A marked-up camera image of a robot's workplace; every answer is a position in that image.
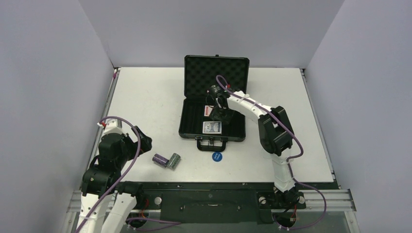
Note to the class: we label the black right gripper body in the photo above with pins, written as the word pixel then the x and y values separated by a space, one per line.
pixel 220 108

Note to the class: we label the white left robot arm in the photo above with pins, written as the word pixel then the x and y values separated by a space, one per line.
pixel 106 202

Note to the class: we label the purple poker chip stack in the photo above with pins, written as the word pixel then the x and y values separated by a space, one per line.
pixel 160 160

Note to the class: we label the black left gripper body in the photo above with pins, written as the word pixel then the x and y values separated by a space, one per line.
pixel 130 148

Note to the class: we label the blue playing card deck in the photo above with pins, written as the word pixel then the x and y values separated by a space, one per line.
pixel 212 127

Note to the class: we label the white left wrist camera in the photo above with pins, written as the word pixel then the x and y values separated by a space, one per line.
pixel 111 126

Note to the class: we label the blue round dealer button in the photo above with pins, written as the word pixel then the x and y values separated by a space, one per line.
pixel 217 156

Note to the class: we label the green blue poker chip stack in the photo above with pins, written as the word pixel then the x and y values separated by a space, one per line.
pixel 173 161

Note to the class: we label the black robot base mount plate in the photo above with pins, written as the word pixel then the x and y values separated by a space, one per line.
pixel 219 202

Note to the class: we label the black foam-lined carry case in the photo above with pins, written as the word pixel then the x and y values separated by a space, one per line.
pixel 203 115

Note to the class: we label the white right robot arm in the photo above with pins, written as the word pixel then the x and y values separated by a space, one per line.
pixel 274 127

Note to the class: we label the red playing card deck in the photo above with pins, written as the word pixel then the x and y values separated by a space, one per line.
pixel 207 111

